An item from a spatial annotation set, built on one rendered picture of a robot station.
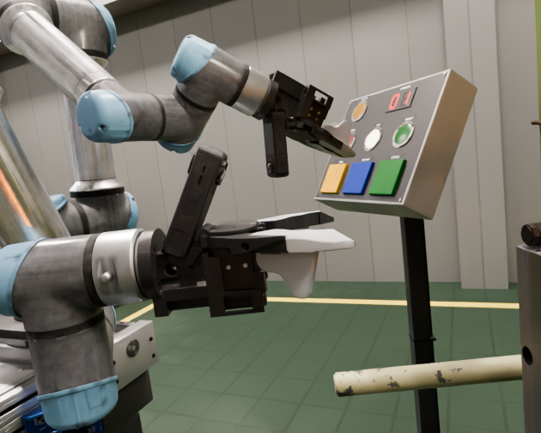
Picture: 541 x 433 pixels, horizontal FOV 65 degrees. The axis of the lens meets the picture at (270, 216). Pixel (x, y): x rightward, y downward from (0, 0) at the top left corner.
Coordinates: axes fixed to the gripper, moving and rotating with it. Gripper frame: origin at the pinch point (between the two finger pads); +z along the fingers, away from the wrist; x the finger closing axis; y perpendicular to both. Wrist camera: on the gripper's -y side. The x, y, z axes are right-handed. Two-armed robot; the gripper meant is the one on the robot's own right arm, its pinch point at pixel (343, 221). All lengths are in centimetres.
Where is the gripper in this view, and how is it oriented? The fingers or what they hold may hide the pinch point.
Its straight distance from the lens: 42.9
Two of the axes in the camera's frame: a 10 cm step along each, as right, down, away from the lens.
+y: 1.2, 9.8, 1.3
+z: 9.9, -1.1, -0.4
